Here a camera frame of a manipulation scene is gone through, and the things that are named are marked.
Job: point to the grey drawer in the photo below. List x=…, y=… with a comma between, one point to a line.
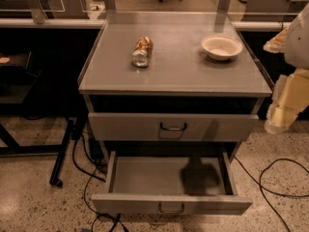
x=195, y=185
x=171, y=127

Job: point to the grey drawer cabinet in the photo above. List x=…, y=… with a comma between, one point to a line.
x=181, y=77

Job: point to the grey top drawer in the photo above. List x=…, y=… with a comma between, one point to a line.
x=171, y=127

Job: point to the crushed orange soda can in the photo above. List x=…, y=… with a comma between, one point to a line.
x=142, y=52

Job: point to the left metal post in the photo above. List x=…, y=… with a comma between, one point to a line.
x=37, y=12

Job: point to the white horizontal rail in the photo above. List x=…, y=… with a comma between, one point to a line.
x=97, y=24

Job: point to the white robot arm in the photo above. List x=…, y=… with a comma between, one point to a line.
x=293, y=42

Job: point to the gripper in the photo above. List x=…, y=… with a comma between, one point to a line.
x=297, y=43

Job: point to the white paper bowl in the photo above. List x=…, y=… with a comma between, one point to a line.
x=221, y=48

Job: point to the black side table frame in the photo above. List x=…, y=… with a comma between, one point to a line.
x=17, y=82

